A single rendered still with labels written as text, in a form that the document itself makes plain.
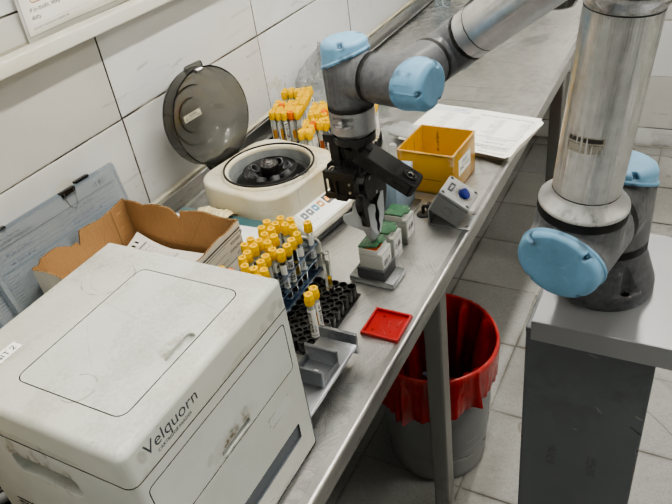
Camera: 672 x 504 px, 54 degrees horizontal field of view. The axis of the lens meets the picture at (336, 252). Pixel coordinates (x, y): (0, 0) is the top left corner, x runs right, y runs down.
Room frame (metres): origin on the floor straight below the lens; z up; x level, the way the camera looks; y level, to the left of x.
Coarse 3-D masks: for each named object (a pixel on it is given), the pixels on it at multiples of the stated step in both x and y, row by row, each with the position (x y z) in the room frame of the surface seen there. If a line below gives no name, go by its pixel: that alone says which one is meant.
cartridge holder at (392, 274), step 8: (392, 264) 0.98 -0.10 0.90; (352, 272) 1.00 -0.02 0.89; (360, 272) 0.98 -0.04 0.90; (368, 272) 0.97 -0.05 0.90; (376, 272) 0.96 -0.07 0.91; (384, 272) 0.96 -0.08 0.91; (392, 272) 0.98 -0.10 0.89; (400, 272) 0.98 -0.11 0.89; (352, 280) 0.99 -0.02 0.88; (360, 280) 0.98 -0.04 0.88; (368, 280) 0.97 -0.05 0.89; (376, 280) 0.96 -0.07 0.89; (384, 280) 0.95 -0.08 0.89; (392, 280) 0.96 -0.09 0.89; (392, 288) 0.94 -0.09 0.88
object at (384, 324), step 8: (376, 312) 0.89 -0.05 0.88; (384, 312) 0.88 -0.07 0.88; (392, 312) 0.88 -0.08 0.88; (400, 312) 0.87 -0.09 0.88; (368, 320) 0.86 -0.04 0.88; (376, 320) 0.87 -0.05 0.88; (384, 320) 0.86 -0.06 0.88; (392, 320) 0.86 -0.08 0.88; (400, 320) 0.86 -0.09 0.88; (408, 320) 0.85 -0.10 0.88; (368, 328) 0.85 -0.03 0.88; (376, 328) 0.85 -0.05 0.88; (384, 328) 0.84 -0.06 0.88; (392, 328) 0.84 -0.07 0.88; (400, 328) 0.84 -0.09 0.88; (368, 336) 0.83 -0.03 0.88; (376, 336) 0.82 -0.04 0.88; (384, 336) 0.82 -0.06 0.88; (392, 336) 0.82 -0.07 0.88; (400, 336) 0.81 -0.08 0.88
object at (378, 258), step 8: (360, 248) 0.98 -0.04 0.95; (368, 248) 0.98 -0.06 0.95; (376, 248) 0.97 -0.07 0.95; (384, 248) 0.98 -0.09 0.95; (360, 256) 0.98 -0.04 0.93; (368, 256) 0.97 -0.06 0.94; (376, 256) 0.97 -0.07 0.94; (384, 256) 0.97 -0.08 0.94; (360, 264) 0.98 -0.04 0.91; (368, 264) 0.98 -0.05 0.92; (376, 264) 0.97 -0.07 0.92; (384, 264) 0.97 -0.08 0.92
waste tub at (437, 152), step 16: (432, 128) 1.39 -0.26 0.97; (448, 128) 1.37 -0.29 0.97; (416, 144) 1.38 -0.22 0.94; (432, 144) 1.39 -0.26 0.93; (448, 144) 1.37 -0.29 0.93; (464, 144) 1.28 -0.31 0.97; (416, 160) 1.28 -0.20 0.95; (432, 160) 1.26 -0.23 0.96; (448, 160) 1.23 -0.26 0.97; (464, 160) 1.28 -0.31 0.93; (432, 176) 1.26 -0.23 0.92; (448, 176) 1.24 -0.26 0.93; (464, 176) 1.28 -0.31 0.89; (432, 192) 1.26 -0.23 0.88
